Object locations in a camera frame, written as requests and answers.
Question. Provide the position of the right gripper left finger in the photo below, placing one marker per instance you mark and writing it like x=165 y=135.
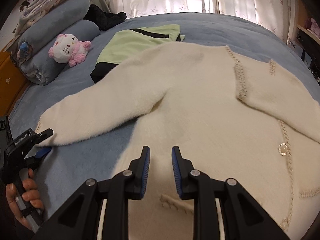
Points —
x=79 y=216

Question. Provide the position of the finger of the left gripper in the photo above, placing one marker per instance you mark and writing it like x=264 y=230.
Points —
x=42 y=136
x=43 y=152

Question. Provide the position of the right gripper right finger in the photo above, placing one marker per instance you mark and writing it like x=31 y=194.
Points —
x=221 y=208

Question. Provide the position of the cream fuzzy cardigan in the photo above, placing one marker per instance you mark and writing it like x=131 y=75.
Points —
x=231 y=115

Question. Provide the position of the black clothing pile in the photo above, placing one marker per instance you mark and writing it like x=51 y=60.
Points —
x=104 y=20

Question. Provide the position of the person left hand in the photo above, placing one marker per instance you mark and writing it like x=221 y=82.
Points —
x=31 y=195

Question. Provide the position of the lower blue rolled pillow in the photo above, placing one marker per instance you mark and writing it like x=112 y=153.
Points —
x=41 y=69

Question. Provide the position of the blue rolled pillow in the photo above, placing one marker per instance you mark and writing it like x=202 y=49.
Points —
x=54 y=23
x=41 y=69

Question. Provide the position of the pink white cat plush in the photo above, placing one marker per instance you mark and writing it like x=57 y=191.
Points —
x=68 y=49

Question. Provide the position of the green and black garment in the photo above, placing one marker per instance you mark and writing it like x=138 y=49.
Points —
x=129 y=42

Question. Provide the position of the upper blue rolled pillow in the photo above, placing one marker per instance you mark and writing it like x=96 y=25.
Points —
x=54 y=23

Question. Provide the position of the wooden wall shelf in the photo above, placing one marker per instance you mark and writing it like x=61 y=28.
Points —
x=308 y=38

